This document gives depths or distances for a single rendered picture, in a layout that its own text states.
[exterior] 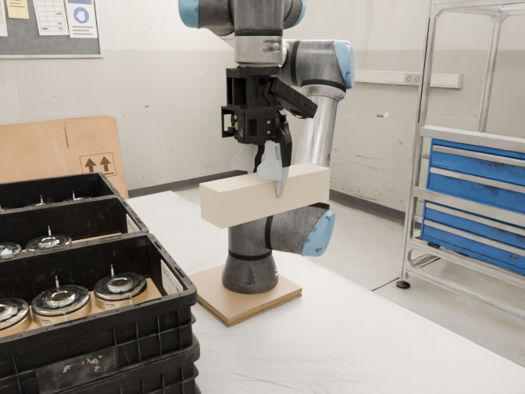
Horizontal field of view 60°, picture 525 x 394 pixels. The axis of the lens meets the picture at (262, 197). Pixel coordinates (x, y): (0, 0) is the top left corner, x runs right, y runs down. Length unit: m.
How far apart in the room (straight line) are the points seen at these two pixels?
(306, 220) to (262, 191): 0.34
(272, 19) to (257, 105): 0.13
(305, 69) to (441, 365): 0.73
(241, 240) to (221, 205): 0.43
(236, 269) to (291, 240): 0.17
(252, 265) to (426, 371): 0.46
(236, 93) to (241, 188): 0.15
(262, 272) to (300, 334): 0.19
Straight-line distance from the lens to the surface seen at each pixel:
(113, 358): 0.79
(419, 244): 2.64
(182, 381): 0.86
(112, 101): 4.14
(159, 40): 4.31
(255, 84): 0.72
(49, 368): 0.78
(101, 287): 0.98
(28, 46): 3.95
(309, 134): 1.10
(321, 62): 1.14
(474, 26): 3.37
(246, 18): 0.71
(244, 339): 1.05
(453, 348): 1.11
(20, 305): 0.98
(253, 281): 1.16
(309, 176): 0.80
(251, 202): 0.73
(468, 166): 2.42
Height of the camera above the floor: 1.31
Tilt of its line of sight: 18 degrees down
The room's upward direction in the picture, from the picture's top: straight up
